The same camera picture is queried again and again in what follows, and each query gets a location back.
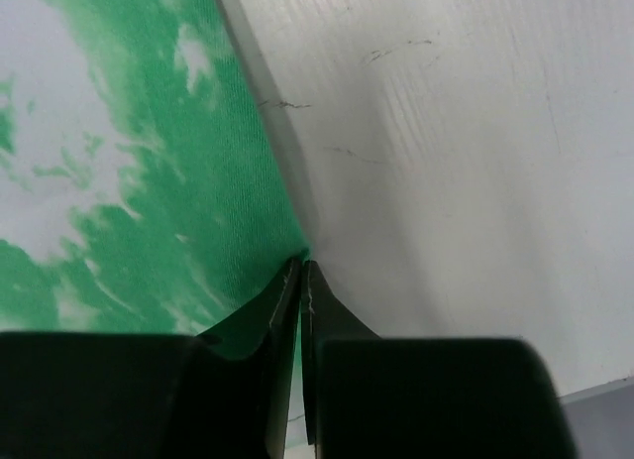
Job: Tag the green white tie-dye trousers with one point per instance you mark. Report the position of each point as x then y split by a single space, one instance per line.
139 191

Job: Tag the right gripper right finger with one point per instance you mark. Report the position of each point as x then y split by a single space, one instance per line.
371 397

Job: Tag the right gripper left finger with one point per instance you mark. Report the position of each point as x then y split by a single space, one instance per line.
223 393

